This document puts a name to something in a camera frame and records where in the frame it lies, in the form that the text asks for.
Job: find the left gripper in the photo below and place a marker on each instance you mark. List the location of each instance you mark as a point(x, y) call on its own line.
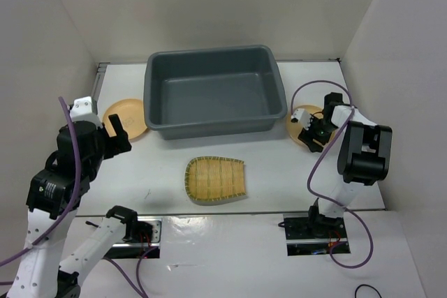
point(119, 144)

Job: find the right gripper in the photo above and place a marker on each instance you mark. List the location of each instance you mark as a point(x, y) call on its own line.
point(308, 136)

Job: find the yellow bear plate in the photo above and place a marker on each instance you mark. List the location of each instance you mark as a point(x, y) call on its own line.
point(295, 129)
point(131, 114)

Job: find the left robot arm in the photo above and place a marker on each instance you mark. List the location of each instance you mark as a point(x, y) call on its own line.
point(53, 200)

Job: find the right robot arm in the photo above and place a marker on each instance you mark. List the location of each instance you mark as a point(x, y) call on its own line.
point(363, 159)

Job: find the grey plastic bin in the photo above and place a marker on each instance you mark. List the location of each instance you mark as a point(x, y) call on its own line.
point(215, 91)

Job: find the woven bamboo tray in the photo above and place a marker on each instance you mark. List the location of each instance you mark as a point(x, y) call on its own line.
point(213, 179)

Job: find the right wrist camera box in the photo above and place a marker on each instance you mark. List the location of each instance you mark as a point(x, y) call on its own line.
point(302, 117)

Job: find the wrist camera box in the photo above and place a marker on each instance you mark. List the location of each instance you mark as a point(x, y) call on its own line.
point(84, 109)
point(302, 117)

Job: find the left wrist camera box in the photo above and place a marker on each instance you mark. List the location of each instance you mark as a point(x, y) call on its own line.
point(84, 109)

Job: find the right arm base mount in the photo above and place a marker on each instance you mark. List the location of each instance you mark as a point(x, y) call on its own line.
point(301, 240)

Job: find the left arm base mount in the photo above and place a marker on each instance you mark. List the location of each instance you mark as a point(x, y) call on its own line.
point(147, 236)

